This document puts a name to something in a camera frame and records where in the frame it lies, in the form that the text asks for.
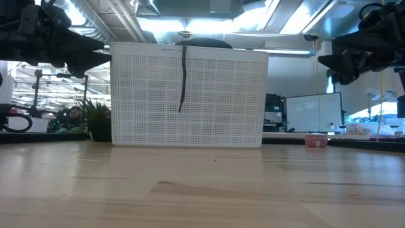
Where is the white desk lamp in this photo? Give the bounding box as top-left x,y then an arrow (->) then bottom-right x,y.
366,89 -> 397,122

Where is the silver ribbed air duct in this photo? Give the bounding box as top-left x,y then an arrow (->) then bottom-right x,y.
59,0 -> 120,46

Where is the black looped cable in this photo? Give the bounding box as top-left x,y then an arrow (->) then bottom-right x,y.
1,113 -> 34,134

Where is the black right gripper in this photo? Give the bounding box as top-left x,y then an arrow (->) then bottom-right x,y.
317,2 -> 405,86

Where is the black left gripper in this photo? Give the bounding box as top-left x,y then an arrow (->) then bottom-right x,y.
0,0 -> 113,79

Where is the black table rim rail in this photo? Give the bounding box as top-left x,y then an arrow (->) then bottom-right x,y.
0,131 -> 405,153

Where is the clear plastic bag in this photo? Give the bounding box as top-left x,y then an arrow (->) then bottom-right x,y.
346,122 -> 394,138

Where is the black printer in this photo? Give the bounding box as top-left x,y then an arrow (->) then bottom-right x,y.
263,93 -> 286,133

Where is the person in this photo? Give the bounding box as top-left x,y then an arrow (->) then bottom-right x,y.
66,105 -> 85,128

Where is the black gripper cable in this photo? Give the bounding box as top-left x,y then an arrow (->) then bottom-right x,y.
358,2 -> 385,22

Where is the black strap from basket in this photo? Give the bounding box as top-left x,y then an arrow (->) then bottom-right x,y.
174,37 -> 234,113

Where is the whiteboard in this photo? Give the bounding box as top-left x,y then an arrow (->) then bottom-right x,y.
285,92 -> 344,134

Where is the black stand pole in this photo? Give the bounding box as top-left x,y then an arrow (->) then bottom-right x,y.
32,69 -> 44,118
82,75 -> 90,106

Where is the white perforated laundry basket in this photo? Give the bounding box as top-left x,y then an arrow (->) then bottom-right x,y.
109,41 -> 270,149

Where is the red patterned small bowl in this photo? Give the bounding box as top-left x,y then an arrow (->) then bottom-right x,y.
304,133 -> 329,148

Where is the green potted plant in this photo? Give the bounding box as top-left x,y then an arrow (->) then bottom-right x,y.
79,99 -> 113,143

